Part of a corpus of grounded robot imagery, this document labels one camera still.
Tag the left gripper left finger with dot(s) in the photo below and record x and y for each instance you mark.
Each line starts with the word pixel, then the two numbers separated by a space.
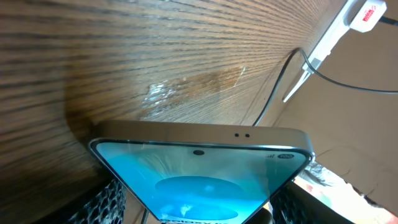
pixel 100 205

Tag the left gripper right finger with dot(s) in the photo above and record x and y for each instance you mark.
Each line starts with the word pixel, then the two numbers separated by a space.
pixel 293 204

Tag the teal Galaxy smartphone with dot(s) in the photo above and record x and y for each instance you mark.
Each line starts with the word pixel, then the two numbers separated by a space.
pixel 201 173

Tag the white USB charger plug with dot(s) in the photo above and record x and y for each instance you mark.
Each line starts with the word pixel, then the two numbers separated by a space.
pixel 366 14

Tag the white power strip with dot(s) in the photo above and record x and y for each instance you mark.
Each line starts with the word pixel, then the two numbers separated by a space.
pixel 336 30

